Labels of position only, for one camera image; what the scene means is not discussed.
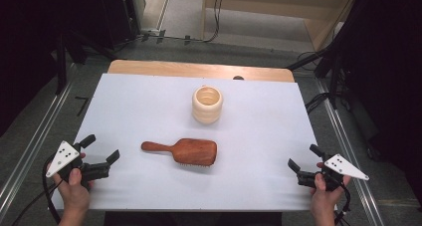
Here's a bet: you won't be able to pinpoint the dark curtain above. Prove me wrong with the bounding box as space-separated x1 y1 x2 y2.
331 0 422 205
0 0 104 137

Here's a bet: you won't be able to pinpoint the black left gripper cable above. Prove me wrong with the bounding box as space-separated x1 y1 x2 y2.
11 155 65 226

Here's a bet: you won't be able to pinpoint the light wooden table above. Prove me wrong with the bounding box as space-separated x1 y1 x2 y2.
107 59 296 84

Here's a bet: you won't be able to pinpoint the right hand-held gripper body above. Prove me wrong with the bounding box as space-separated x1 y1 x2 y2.
297 153 370 192

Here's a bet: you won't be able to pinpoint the white board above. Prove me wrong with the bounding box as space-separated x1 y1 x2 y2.
51 73 338 212

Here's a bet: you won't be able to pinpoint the thin black floor cable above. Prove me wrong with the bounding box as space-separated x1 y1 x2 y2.
112 28 208 52

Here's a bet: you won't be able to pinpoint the black hanging cable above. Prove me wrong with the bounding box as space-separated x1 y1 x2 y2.
203 0 224 44

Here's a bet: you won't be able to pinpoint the cream ribbed cup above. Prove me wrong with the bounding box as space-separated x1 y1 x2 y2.
191 85 224 125

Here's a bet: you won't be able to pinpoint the black metal stand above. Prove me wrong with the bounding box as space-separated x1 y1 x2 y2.
54 29 117 96
287 46 346 111

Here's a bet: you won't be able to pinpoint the black floor cables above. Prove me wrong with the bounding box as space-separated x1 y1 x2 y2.
304 92 331 114

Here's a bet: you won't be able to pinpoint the brown wooden hairbrush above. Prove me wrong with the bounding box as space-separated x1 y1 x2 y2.
140 137 218 167

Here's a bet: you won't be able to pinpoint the person's left hand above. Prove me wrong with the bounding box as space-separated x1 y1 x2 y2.
49 152 96 214

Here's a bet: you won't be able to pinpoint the black cabinet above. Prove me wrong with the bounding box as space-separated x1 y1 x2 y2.
98 0 141 51

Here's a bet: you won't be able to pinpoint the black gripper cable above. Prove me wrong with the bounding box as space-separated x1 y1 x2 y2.
333 181 352 226
11 155 65 226

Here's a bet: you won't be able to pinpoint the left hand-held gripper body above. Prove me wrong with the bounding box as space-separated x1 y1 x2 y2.
45 140 111 190

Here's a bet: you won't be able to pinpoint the metal floor rail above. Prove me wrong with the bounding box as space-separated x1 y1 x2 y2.
316 79 386 226
0 81 74 217

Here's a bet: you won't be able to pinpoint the light wooden shelf unit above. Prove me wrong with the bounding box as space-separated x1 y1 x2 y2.
202 0 361 52

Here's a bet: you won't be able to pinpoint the person's right hand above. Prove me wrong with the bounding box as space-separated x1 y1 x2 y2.
310 161 352 217

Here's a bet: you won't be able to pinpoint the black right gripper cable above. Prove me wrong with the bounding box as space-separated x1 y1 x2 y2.
333 181 352 226

